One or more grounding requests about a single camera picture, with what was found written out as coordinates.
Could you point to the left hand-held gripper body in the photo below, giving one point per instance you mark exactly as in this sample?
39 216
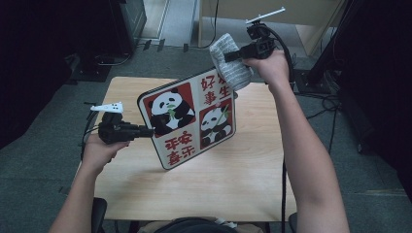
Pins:
115 132

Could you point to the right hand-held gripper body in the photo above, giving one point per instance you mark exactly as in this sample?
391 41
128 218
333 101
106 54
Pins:
262 47

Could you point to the grey striped cloth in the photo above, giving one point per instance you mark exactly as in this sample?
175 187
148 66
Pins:
233 74

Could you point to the panda print board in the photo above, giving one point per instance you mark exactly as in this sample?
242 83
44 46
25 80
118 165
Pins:
181 145

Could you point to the person's right hand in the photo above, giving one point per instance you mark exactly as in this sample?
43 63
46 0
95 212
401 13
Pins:
275 68

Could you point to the person's left hand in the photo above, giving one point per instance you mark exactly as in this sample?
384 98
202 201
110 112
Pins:
95 154

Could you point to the light wooden cabinet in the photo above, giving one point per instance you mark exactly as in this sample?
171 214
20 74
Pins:
307 9

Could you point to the black metal stand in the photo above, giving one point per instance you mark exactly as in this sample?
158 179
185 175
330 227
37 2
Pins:
312 81

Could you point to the black stand base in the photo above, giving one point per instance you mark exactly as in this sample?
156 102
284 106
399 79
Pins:
87 73

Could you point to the grey floor tape strip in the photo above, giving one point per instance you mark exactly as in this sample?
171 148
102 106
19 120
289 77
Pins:
63 190

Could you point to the black chair armrest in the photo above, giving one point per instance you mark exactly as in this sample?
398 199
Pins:
99 213
293 223

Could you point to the small black floor strip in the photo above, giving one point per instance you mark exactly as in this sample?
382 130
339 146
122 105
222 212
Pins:
147 44

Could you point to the person's dark clothing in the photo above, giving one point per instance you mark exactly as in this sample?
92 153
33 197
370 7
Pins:
194 226

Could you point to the dark curtain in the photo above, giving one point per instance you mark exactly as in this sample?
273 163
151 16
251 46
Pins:
32 64
388 97

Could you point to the black computer case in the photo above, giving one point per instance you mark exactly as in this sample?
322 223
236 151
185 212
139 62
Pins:
132 16

